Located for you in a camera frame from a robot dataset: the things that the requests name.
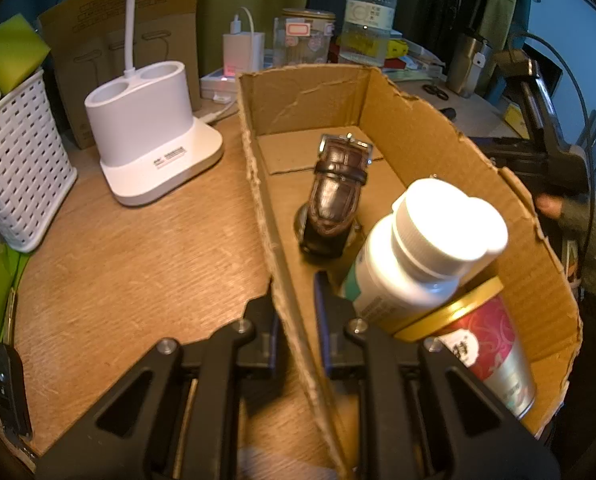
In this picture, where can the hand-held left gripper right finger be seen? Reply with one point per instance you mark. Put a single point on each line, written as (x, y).
(322, 310)

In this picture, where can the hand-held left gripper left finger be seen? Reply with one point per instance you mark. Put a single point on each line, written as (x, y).
(273, 332)

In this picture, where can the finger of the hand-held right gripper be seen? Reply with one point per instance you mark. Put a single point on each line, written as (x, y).
(520, 170)
(507, 143)

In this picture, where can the brown cardboard box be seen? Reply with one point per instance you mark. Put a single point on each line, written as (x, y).
(427, 125)

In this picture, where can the white pill bottle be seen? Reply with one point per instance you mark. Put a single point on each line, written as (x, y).
(407, 270)

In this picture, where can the brown leather wristwatch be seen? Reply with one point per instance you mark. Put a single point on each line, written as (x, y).
(335, 185)

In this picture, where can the red gold-rimmed tin can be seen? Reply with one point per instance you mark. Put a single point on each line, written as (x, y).
(482, 342)

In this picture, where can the person's right hand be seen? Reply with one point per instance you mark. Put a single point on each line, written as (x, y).
(548, 207)

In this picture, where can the yellow tissue box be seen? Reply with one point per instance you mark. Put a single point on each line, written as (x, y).
(516, 117)

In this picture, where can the dark monitor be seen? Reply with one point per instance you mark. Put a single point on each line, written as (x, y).
(552, 85)

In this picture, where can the black scissors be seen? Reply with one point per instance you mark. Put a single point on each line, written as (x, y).
(435, 92)

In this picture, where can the white paper packets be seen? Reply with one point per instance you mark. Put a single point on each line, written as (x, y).
(422, 60)

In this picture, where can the yellow tissue packet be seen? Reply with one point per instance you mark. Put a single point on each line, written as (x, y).
(398, 49)

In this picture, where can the clear plastic water bottle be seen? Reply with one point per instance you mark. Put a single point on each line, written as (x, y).
(368, 10)

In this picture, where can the glass jar with stickers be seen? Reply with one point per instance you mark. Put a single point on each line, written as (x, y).
(300, 40)

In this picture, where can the white desk lamp base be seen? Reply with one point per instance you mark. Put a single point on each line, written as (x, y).
(143, 125)

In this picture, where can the white power strip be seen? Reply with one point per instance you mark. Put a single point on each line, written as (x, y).
(215, 87)

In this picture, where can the black car key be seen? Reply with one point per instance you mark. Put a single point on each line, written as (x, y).
(8, 385)

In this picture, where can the white plastic basket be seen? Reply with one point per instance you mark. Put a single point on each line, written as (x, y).
(18, 160)

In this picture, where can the flat brown cardboard sheet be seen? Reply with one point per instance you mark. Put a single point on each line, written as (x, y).
(78, 35)

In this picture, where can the green sponge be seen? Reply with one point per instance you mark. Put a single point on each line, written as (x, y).
(8, 50)

